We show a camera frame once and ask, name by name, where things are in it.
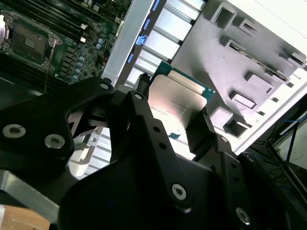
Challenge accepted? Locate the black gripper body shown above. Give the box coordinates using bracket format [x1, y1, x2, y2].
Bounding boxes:
[59, 153, 231, 230]

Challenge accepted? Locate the silver green CPU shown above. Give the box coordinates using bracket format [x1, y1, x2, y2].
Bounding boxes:
[146, 60, 216, 142]

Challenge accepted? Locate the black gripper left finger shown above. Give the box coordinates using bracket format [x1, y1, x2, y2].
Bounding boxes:
[0, 73, 193, 214]

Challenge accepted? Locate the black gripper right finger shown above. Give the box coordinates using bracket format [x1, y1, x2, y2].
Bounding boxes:
[186, 108, 298, 230]

